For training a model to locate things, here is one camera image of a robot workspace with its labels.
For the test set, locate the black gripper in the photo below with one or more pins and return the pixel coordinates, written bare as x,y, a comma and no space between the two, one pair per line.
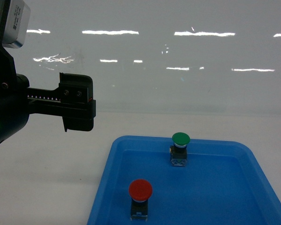
15,94

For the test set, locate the red mushroom push button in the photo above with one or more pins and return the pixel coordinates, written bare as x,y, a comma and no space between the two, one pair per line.
140,191

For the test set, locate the green mushroom push button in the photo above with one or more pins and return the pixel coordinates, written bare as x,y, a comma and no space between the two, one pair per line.
178,151

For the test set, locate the blue plastic tray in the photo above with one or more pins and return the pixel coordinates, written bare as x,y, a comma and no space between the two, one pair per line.
221,184

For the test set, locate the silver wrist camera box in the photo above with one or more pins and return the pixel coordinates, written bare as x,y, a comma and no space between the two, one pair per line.
16,24

